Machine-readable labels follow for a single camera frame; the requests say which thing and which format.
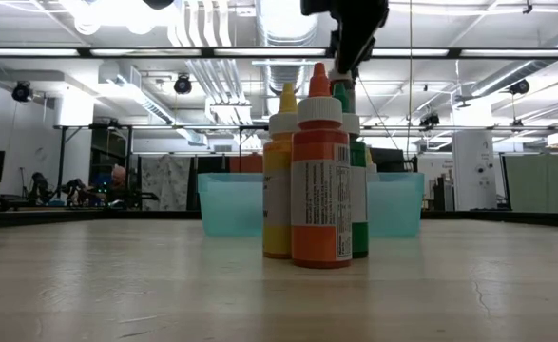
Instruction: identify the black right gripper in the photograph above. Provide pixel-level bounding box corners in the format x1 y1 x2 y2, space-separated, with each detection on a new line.
300 0 390 75

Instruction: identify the large orange food coloring bottle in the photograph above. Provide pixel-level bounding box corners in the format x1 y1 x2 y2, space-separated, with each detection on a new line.
290 62 355 270

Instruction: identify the large green food coloring bottle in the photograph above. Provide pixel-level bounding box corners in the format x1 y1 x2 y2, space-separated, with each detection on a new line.
331 81 370 260

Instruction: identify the black ceiling spotlight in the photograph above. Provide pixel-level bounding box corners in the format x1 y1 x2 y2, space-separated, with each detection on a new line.
418 112 441 129
10 80 35 104
507 78 531 96
172 73 194 96

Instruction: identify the dark monitor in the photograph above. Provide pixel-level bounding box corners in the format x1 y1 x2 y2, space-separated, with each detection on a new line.
373 147 406 173

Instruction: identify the orange panel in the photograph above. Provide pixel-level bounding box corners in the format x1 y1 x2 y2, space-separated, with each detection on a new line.
229 154 266 175

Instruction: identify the white round column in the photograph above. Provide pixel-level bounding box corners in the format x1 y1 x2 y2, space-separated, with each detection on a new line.
451 130 497 213

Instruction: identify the black-framed LED light bar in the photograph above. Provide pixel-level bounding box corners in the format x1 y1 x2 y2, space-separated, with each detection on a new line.
0 46 558 60

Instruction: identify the translucent teal plastic tray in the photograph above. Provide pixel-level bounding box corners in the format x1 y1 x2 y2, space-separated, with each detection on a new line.
197 171 426 238

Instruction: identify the green partition panel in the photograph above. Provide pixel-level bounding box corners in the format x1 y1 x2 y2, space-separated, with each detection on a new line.
501 154 558 214

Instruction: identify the grey patterned curtain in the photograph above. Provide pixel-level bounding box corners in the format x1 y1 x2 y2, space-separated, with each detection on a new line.
140 155 192 212

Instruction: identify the person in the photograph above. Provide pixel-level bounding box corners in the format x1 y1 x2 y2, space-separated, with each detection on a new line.
108 163 130 209

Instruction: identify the black metal rack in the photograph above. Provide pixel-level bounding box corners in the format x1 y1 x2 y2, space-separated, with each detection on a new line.
87 123 135 210

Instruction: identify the thin hanging cable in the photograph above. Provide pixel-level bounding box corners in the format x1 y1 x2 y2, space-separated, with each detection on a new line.
405 0 415 161

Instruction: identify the black aluminium rig frame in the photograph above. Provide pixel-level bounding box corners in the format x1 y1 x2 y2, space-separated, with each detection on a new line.
0 207 558 230

